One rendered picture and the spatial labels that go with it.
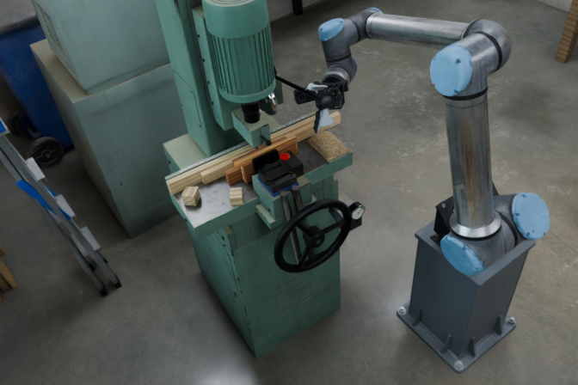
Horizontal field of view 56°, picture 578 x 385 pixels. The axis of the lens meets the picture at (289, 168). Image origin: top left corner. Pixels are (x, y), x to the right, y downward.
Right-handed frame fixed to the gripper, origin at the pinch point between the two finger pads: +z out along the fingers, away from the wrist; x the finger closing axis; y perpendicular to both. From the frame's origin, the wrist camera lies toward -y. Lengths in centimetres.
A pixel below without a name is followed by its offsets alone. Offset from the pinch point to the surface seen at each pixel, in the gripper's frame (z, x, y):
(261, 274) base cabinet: 10, 60, -27
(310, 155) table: -10.0, 21.2, -6.7
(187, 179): 15.1, 15.4, -40.3
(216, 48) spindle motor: 11.0, -26.0, -19.3
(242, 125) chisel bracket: 0.9, 3.7, -23.4
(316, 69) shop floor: -209, 67, -76
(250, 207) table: 15.1, 25.8, -20.1
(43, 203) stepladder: 12, 30, -114
